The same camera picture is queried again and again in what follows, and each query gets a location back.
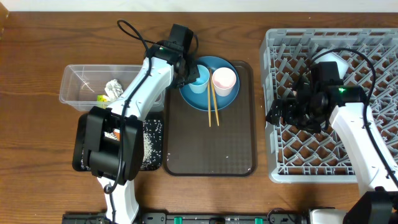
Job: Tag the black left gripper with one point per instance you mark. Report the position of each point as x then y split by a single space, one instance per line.
197 75

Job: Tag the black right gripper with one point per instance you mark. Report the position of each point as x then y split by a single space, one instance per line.
289 106

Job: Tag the light blue cup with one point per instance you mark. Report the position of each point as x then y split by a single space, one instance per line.
201 83

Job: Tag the light blue bowl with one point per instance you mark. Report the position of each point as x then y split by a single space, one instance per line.
333 57

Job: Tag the white rice pile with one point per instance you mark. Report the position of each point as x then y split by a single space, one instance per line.
111 143

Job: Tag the orange carrot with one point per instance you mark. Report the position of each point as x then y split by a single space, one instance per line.
116 132

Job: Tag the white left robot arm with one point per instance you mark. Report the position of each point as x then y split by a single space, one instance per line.
127 114

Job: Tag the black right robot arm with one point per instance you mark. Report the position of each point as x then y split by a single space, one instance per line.
345 109

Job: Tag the grey dishwasher rack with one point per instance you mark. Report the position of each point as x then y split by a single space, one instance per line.
296 156

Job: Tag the black food waste tray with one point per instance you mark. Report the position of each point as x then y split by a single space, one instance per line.
153 128

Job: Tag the clear plastic waste bin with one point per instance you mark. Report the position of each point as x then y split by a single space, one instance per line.
81 84

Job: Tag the dark blue plate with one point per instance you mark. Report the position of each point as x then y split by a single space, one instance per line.
199 101

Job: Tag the pink cup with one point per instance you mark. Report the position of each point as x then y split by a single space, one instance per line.
224 79

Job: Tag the brown serving tray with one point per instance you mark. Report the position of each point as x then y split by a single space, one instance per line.
197 145

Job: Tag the crumpled silver foil ball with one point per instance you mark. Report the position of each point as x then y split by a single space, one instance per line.
113 90

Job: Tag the yellow green wrapper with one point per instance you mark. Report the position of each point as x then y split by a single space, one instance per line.
102 101

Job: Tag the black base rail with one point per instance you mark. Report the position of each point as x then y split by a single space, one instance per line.
275 216

